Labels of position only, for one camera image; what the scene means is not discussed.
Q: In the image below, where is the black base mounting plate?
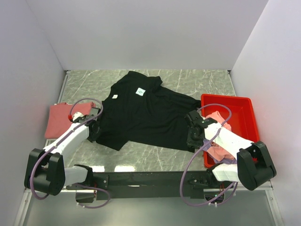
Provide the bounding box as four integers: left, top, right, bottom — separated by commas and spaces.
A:
65, 171, 236, 203

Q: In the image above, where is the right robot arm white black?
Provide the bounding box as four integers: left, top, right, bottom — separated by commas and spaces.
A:
185, 110, 277, 191

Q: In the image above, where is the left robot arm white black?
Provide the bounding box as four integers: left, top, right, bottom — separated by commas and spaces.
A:
24, 107, 103, 200

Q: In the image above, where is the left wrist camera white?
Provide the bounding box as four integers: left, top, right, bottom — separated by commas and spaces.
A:
68, 112, 83, 123

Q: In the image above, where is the lavender garment in bin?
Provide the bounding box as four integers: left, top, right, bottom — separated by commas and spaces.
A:
203, 142, 237, 164

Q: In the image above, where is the black t-shirt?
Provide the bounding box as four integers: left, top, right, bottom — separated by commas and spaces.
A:
96, 71, 201, 151

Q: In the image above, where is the folded red t-shirt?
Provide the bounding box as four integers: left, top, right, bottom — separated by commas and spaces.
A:
44, 102, 95, 139

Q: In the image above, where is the aluminium frame rail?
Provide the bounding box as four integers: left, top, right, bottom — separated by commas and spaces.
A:
24, 178, 273, 193

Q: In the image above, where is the pink garment in bin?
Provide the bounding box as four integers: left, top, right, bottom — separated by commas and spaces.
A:
204, 112, 236, 163

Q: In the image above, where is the red plastic bin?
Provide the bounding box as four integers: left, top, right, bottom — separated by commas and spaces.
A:
201, 94, 260, 168

